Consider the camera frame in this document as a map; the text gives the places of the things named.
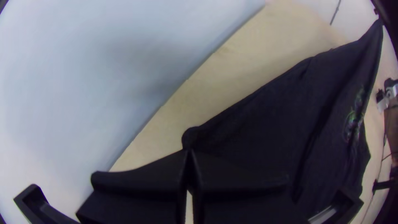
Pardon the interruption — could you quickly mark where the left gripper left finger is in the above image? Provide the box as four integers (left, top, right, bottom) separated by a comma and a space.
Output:
75, 149, 189, 224

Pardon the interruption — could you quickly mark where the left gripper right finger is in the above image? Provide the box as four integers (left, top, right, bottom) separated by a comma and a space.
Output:
189, 149, 312, 224

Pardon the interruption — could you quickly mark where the black t-shirt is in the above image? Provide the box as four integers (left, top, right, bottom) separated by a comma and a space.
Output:
182, 18, 385, 218

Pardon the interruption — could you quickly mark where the black cable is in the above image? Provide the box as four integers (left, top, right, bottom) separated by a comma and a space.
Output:
329, 0, 342, 26

